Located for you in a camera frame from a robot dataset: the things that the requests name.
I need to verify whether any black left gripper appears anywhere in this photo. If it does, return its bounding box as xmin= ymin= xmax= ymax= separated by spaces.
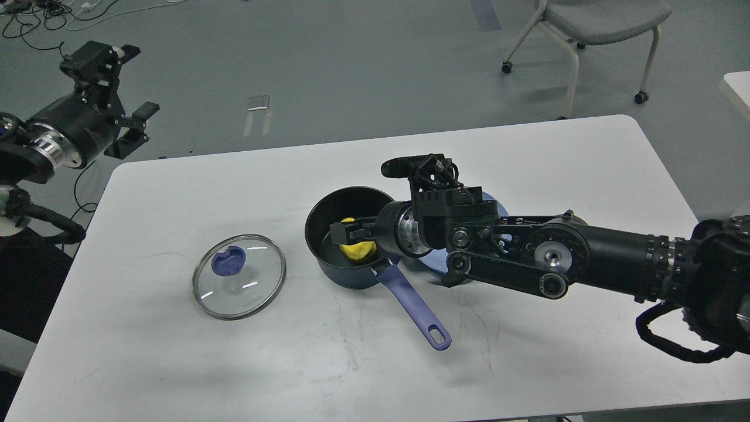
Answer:
xmin=26 ymin=41 xmax=161 ymax=169

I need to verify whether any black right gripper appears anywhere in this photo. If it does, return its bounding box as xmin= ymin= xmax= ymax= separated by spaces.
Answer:
xmin=329 ymin=202 xmax=433 ymax=258

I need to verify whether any yellow potato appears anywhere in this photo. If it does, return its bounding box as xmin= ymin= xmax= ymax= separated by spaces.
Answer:
xmin=339 ymin=242 xmax=377 ymax=264

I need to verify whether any dark blue pot purple handle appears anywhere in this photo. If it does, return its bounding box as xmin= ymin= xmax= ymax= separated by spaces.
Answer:
xmin=304 ymin=186 xmax=452 ymax=350

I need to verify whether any glass lid purple knob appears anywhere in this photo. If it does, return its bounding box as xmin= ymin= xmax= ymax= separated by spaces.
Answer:
xmin=191 ymin=233 xmax=287 ymax=321

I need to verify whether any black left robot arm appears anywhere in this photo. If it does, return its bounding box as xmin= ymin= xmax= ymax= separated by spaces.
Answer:
xmin=1 ymin=40 xmax=160 ymax=245

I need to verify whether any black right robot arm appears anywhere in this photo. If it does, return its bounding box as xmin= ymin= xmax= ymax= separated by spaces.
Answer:
xmin=330 ymin=154 xmax=749 ymax=363

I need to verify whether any blue round plate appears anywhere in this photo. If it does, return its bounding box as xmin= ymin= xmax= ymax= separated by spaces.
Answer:
xmin=404 ymin=190 xmax=509 ymax=277

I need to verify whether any black box at left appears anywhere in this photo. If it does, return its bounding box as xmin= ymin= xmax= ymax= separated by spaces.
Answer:
xmin=1 ymin=228 xmax=73 ymax=343

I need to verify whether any grey chair on casters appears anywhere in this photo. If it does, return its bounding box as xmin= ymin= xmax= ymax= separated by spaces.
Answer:
xmin=501 ymin=1 xmax=672 ymax=115

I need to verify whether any black floor cable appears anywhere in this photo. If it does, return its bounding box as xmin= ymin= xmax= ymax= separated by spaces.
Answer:
xmin=0 ymin=0 xmax=121 ymax=254

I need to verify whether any white floor cable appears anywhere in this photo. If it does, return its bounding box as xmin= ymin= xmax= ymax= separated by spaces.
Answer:
xmin=66 ymin=0 xmax=191 ymax=32

